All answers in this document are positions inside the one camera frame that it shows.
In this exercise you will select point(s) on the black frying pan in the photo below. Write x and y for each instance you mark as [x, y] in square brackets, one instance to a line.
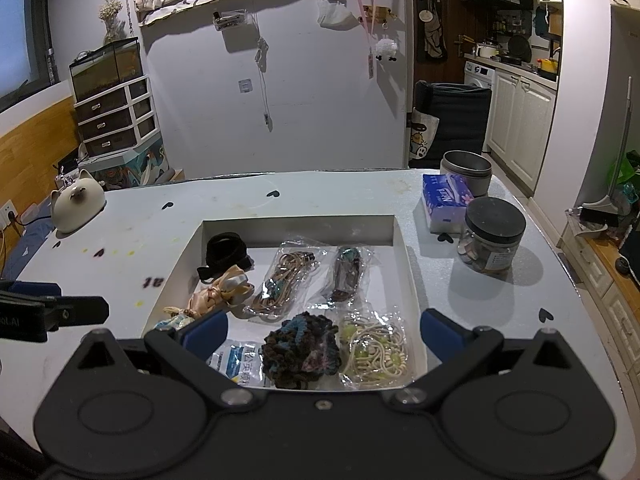
[519, 47]

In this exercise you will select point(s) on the teal patterned storage box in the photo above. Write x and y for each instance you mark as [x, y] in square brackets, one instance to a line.
[135, 167]

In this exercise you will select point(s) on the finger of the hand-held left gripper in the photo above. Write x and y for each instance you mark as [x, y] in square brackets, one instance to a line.
[80, 310]

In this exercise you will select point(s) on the blue tissue pack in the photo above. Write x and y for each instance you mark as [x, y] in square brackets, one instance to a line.
[445, 202]

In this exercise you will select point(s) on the white washing machine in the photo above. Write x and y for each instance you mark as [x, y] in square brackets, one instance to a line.
[479, 77]

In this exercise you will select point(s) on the cartoon tote bag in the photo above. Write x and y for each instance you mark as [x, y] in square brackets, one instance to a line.
[422, 137]

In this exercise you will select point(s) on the clear wall holder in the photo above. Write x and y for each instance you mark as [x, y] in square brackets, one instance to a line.
[230, 20]

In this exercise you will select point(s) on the dark crocheted scrunchie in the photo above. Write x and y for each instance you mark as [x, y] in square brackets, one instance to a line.
[300, 350]

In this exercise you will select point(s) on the white wall switch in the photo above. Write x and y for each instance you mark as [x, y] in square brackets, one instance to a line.
[245, 86]

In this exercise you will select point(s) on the cream cat-shaped ceramic box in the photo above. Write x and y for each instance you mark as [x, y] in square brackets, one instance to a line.
[75, 202]

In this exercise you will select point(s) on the white cardboard box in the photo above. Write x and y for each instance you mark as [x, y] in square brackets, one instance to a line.
[400, 270]

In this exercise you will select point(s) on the white wipe packet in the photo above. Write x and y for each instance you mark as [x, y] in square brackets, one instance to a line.
[240, 362]

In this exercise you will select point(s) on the white plush sheep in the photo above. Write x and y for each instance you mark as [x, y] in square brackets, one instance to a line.
[386, 50]

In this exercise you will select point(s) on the glass fish tank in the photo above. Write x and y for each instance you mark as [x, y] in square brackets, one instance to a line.
[102, 72]

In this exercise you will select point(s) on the white hanging bag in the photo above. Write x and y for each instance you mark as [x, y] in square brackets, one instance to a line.
[336, 14]

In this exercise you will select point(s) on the hanging apron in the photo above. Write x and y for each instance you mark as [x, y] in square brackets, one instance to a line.
[432, 25]

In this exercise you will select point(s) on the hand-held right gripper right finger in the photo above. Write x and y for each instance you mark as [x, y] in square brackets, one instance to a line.
[440, 335]

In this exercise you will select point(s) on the clear jar with black lid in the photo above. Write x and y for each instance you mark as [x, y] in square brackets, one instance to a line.
[492, 235]

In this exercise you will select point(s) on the white drawer unit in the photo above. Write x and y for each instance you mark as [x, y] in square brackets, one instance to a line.
[117, 120]

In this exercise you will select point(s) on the black chair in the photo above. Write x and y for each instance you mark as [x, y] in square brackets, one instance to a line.
[457, 120]

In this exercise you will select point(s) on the vase of dried flowers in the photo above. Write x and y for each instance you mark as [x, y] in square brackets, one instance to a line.
[111, 20]

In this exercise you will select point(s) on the white wall socket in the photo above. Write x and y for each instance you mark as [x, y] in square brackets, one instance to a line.
[7, 214]

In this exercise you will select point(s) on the green plant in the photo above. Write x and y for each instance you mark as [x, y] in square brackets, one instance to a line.
[625, 172]

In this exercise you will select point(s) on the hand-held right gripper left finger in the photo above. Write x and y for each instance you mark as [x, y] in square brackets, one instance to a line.
[207, 332]

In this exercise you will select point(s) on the blue triangle-print bedding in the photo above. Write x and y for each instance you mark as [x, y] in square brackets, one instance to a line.
[25, 250]

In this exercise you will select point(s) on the round metal tin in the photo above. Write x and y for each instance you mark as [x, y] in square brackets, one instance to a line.
[467, 170]

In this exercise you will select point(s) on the beige satin scrunchie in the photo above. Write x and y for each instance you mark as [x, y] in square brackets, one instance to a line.
[220, 292]

